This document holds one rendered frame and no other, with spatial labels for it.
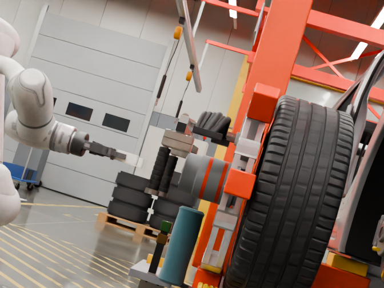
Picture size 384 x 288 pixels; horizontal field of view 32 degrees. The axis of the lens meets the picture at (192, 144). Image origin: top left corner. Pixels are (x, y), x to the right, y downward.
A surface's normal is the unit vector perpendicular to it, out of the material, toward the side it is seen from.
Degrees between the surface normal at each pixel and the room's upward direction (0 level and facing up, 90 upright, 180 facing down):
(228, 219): 90
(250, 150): 90
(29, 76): 62
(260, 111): 125
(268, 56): 90
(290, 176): 79
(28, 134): 143
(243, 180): 90
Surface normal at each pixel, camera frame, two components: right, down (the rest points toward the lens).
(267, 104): -0.21, 0.47
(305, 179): 0.02, -0.29
